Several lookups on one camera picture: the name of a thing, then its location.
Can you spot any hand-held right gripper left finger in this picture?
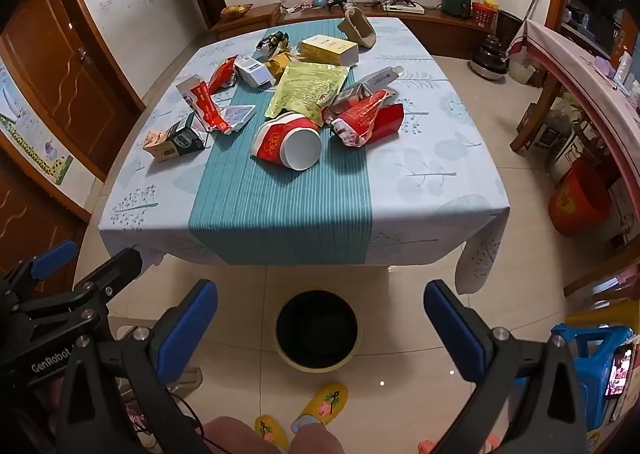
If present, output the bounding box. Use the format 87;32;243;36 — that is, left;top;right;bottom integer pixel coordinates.
52;278;221;454

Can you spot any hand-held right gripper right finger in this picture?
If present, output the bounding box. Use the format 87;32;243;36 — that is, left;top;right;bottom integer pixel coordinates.
424;279;588;454

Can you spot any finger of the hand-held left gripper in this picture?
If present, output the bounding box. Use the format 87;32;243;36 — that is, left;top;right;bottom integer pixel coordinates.
15;247;143;335
0;240;78;307

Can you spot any round trash bin black liner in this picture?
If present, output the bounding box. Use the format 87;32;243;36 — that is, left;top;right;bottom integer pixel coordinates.
275;290;362;374

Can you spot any gold green snack bag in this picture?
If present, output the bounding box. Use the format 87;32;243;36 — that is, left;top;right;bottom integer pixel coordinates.
264;62;351;127

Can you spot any black gold wrapper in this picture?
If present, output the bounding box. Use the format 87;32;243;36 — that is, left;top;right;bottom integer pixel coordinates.
256;31;291;58

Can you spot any beige knitted hat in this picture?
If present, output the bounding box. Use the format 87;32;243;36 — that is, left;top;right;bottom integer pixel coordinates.
337;6;378;50

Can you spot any brown wooden door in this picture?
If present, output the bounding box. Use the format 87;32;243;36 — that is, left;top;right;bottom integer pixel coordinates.
0;149;88;280
0;0;146;182

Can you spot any person's left leg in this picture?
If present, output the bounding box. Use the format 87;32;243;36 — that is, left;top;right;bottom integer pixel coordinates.
207;416;281;454

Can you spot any person's leg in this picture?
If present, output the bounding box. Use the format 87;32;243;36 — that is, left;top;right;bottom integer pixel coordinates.
207;416;281;454
290;421;346;454

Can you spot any yellow embroidered slipper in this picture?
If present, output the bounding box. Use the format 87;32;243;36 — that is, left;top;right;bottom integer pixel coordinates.
291;381;349;435
254;415;290;452

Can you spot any blue plastic stool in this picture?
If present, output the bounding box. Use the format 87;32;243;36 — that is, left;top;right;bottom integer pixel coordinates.
515;324;636;430

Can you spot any small black box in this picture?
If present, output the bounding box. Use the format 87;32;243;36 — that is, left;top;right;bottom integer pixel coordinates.
143;112;207;162

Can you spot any table with floral cloth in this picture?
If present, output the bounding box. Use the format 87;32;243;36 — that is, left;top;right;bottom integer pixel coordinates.
98;17;511;295

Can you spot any yellow plastic stool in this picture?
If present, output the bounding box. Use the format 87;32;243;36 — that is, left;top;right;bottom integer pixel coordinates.
565;299;640;330

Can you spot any smartphone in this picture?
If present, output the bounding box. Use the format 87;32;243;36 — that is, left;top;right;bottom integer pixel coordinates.
605;341;636;400

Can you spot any person's right leg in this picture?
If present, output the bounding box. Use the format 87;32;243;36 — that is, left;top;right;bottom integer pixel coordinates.
290;421;346;454

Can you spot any red bucket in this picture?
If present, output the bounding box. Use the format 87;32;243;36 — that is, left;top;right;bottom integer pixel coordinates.
548;157;613;237

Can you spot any red white carton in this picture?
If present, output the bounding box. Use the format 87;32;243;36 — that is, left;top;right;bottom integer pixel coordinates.
176;74;228;135

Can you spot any flat white packet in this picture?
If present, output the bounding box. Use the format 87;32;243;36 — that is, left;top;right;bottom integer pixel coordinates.
210;104;257;135

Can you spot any red white paper bowl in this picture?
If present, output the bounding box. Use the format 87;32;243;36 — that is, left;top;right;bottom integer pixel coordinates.
250;112;322;170

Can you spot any red foil wrapper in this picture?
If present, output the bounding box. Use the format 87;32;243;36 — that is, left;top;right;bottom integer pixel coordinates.
206;56;238;95

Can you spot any red white snack bag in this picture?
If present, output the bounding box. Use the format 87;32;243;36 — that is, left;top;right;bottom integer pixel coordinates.
327;89;396;147

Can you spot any small white box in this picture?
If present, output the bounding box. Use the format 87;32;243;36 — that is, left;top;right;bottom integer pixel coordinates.
234;55;275;89

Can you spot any yellow crumpled wrapper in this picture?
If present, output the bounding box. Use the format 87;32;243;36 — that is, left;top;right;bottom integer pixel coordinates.
265;52;301;80

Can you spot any white tube box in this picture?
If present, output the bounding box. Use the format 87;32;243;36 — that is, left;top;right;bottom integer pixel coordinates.
357;65;405;90

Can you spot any black pot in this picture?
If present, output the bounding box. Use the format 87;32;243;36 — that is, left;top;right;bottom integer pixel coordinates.
469;34;508;80

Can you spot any small wooden side cabinet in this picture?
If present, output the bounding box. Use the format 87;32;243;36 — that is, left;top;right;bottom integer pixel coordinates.
207;2;283;41

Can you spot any yellow white box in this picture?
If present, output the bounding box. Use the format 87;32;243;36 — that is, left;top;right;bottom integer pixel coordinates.
298;34;360;68

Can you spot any long wooden low cabinet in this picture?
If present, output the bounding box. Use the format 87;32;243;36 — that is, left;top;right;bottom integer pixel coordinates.
277;2;521;60

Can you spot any red basket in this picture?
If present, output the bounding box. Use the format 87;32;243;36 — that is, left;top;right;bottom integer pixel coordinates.
472;0;501;28

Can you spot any giraffe wall poster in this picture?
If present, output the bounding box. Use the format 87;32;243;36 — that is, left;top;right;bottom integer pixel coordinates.
0;59;76;185

